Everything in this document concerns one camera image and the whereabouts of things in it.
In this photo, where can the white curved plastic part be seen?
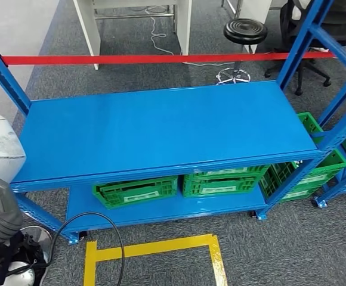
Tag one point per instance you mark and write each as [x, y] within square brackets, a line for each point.
[0, 146]

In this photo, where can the blue metal shelf rack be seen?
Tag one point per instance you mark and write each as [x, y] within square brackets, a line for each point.
[319, 203]
[161, 130]

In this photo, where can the chrome belt stanchion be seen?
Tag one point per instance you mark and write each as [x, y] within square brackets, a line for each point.
[40, 237]

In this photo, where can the yellow floor tape square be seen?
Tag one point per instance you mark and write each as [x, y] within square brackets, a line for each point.
[161, 246]

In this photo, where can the red barrier belt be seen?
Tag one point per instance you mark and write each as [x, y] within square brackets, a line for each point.
[131, 59]

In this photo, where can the black round stool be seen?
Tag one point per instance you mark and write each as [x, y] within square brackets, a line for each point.
[245, 31]

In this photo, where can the black office chair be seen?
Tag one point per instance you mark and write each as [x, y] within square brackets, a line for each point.
[343, 19]

